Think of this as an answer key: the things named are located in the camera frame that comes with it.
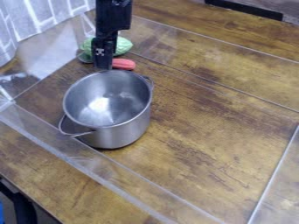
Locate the stainless steel pot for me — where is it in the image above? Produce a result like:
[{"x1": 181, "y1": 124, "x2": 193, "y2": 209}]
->
[{"x1": 60, "y1": 70, "x2": 155, "y2": 149}]

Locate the grey white patterned curtain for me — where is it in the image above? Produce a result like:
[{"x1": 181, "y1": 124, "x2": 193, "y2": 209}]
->
[{"x1": 0, "y1": 0, "x2": 96, "y2": 67}]

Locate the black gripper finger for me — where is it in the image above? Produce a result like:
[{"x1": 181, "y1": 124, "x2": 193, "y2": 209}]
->
[{"x1": 91, "y1": 38, "x2": 117, "y2": 70}]

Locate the clear acrylic barrier panel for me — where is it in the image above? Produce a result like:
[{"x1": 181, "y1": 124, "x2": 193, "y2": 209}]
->
[{"x1": 0, "y1": 12, "x2": 227, "y2": 224}]

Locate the pink handled spoon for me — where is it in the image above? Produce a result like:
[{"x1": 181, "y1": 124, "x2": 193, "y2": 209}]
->
[{"x1": 77, "y1": 52, "x2": 136, "y2": 71}]

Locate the green bumpy toy vegetable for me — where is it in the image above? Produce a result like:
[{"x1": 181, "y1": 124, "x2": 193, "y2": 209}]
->
[{"x1": 80, "y1": 37, "x2": 133, "y2": 57}]

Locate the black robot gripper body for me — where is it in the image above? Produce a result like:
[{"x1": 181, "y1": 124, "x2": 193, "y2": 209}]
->
[{"x1": 96, "y1": 0, "x2": 132, "y2": 39}]

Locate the black bar at back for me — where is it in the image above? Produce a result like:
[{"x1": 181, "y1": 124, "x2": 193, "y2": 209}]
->
[{"x1": 204, "y1": 0, "x2": 284, "y2": 21}]

